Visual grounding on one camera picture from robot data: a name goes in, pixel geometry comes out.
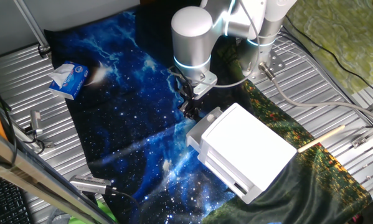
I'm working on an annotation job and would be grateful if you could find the white plastic drawer cabinet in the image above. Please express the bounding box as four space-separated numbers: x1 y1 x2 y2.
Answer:
197 102 298 205

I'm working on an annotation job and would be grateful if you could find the ridged silver camera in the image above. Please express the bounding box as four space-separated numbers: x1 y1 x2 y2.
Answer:
69 174 117 196

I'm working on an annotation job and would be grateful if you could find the blue tissue box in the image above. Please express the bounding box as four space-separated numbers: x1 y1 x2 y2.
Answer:
48 61 90 101

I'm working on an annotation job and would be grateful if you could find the thin black cable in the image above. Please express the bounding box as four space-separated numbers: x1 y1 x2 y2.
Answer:
284 14 373 96

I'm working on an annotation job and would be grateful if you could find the wooden stick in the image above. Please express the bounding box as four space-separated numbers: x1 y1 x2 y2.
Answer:
296 124 346 154

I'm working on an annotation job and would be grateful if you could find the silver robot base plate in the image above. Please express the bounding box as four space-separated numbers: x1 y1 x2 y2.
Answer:
242 51 286 85

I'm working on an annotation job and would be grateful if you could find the grey tripod pole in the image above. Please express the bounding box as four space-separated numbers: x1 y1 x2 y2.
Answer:
13 0 52 58

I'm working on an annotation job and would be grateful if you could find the yellow green mat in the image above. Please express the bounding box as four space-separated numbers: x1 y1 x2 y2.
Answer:
282 0 373 94

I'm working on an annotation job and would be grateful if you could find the black keyboard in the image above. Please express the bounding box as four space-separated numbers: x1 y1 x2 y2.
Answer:
0 170 34 224

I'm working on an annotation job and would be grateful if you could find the thick grey base cable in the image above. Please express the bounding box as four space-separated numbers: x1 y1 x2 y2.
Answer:
259 62 373 124

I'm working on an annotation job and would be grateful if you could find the galaxy and forest print cloth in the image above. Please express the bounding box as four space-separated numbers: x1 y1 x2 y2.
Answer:
44 0 373 224

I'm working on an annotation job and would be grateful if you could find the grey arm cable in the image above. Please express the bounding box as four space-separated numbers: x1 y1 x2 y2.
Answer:
169 0 262 90

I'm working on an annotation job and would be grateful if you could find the bright green cloth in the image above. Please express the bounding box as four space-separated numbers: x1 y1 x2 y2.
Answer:
68 200 117 224

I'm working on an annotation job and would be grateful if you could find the black camera cable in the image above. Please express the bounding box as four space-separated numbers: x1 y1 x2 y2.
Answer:
106 186 143 224

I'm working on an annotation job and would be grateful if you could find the black gripper cable bundle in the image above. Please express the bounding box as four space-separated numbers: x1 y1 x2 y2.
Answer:
175 65 195 100

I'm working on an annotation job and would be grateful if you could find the aluminium bracket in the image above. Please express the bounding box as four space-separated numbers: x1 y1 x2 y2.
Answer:
351 93 373 149

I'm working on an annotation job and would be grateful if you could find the dark grey cloth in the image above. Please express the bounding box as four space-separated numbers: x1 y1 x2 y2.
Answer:
45 208 72 224

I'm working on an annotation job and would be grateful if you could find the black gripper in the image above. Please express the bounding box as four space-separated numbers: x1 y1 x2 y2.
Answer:
178 88 205 122

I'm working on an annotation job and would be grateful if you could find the metal frame bar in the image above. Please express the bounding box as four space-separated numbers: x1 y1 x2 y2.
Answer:
0 124 115 224

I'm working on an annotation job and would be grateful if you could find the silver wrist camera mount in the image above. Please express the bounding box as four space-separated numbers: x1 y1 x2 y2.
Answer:
192 70 218 100

